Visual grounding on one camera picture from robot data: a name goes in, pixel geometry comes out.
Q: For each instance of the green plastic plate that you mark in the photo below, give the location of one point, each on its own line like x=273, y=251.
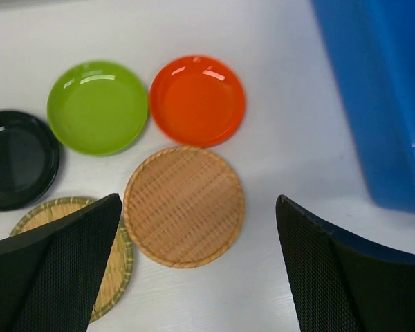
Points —
x=97, y=108

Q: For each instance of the blue plastic bin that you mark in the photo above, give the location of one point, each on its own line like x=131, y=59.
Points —
x=371, y=48

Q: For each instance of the brown woven bamboo tray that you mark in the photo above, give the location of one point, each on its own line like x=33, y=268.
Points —
x=184, y=207

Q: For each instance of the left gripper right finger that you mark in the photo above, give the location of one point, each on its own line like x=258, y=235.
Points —
x=341, y=281

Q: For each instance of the green-rimmed bamboo tray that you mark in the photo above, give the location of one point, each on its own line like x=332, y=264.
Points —
x=119, y=267

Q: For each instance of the black plastic plate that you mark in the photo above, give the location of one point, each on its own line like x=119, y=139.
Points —
x=30, y=157

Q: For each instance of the orange plastic plate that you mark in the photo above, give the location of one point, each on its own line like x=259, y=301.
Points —
x=197, y=100

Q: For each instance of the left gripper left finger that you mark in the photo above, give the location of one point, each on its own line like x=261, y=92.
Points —
x=50, y=276

